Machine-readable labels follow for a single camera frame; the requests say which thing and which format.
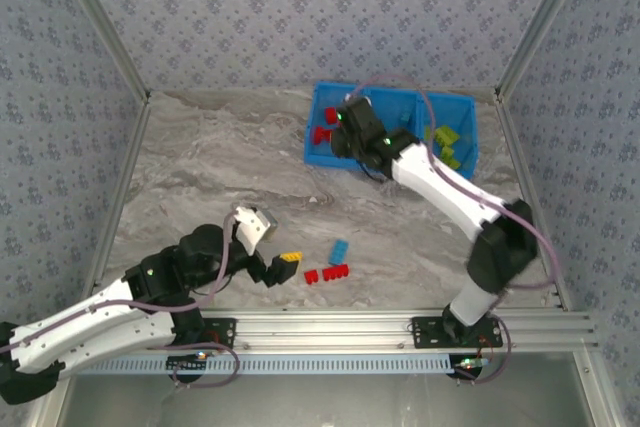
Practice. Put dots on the small green lego brick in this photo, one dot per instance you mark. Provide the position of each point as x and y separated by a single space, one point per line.
447 152
427 133

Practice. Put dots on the small circuit board with LED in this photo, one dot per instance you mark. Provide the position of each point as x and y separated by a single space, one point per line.
470 363

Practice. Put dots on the grey metal tray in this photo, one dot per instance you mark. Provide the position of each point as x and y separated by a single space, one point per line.
320 402

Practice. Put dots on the wide aluminium mounting rail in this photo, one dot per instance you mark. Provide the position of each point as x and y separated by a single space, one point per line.
320 329

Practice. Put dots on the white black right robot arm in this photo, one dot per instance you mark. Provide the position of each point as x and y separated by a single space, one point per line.
450 187

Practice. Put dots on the aluminium frame leg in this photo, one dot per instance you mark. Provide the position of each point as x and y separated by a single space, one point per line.
597 392
45 412

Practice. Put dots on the blue three-compartment bin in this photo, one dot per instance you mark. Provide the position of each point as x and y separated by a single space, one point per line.
450 107

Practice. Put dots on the aluminium corner post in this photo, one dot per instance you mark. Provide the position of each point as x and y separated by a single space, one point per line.
106 22
539 22

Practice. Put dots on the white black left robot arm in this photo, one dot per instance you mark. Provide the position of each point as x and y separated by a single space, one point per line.
100 307

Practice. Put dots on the small red lego brick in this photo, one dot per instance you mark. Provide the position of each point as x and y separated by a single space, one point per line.
311 277
320 135

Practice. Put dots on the aluminium side rail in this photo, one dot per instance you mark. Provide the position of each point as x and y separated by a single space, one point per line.
515 147
119 207

